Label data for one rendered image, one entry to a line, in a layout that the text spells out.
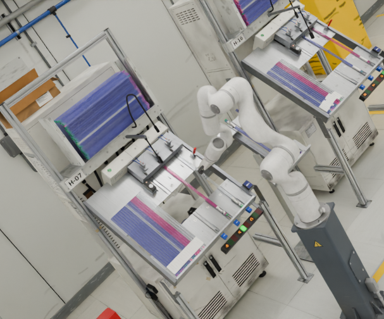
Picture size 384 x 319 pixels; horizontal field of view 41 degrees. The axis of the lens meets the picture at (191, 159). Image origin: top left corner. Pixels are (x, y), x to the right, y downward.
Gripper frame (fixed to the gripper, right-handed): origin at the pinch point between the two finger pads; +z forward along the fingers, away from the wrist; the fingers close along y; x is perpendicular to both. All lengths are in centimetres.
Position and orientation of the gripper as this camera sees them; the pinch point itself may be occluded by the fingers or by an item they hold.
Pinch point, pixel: (205, 167)
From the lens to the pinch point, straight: 296.2
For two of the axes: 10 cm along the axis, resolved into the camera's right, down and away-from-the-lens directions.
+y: -7.0, 5.9, -4.2
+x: 6.9, 7.0, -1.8
